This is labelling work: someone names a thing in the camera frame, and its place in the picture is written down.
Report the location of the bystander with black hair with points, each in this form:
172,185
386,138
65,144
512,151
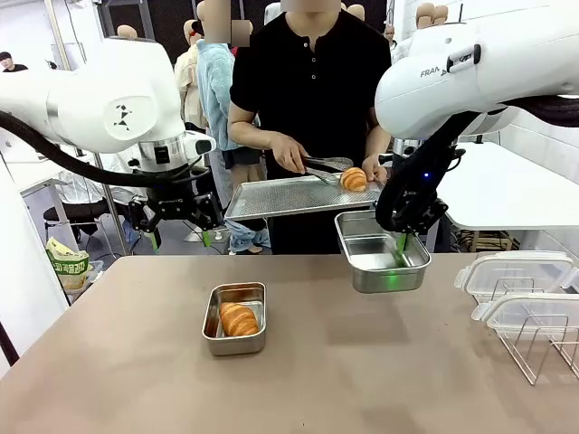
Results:
9,63

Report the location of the person's left hand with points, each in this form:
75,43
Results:
376,168

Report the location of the metal tongs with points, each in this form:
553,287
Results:
335,162

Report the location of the person's left forearm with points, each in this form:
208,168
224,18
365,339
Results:
376,142

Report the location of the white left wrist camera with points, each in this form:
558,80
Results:
194,144

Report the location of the green yellow snack bag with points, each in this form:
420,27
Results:
68,269

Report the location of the perforated metal baking tray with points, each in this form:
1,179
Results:
280,199

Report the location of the person's right hand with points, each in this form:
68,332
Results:
289,153

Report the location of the white desk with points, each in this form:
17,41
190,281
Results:
45,185

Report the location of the mannequin in blue fleece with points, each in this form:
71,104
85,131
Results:
215,90

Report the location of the white panel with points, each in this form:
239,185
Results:
27,271

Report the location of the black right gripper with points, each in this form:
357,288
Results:
423,185

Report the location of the grey metal stand pole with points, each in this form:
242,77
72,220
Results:
116,221

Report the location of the black stand bar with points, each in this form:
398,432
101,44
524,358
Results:
9,343

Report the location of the clear plastic storage bin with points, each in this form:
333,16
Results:
95,276

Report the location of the mannequin in beige shirt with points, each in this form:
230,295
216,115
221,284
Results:
187,81

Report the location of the black office chair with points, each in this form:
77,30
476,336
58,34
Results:
77,212

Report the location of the golden croissant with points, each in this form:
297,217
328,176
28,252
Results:
353,178
237,318

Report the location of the white rectangular table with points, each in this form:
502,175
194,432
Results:
511,190

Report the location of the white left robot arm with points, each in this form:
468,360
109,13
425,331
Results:
113,90

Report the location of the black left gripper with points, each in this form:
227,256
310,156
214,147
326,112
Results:
174,201

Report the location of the person's right forearm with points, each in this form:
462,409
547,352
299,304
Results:
253,133

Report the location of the steel container with wide rim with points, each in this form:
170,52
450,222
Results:
384,278
235,346

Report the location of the clear plastic clip lid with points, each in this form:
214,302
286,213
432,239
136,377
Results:
515,271
524,316

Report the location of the person in black shirt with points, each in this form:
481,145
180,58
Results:
316,90

